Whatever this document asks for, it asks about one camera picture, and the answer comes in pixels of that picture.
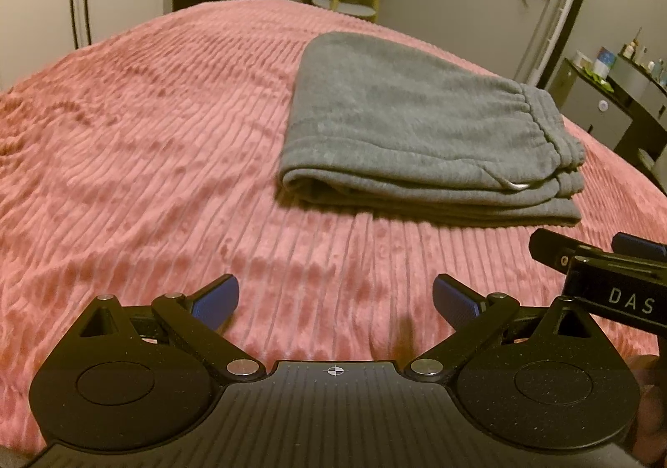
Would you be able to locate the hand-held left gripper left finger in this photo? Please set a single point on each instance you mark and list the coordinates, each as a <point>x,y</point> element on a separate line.
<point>216,298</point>

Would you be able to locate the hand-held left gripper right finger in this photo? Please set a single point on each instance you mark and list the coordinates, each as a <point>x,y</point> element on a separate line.
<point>457,302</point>

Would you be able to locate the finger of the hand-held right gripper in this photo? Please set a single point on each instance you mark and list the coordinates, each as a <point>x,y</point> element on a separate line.
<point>547,246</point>
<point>641,245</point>

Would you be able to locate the grey sweat pants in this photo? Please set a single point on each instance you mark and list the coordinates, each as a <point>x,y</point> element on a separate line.
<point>406,124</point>

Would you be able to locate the person's right hand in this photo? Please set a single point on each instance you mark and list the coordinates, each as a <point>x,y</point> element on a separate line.
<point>654,410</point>

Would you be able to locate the black dresser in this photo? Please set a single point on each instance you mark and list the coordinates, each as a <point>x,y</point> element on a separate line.
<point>609,113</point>

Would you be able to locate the pink ribbed blanket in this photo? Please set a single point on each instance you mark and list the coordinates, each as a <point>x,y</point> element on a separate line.
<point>156,160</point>

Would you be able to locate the white box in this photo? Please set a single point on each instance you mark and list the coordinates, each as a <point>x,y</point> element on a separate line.
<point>605,61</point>

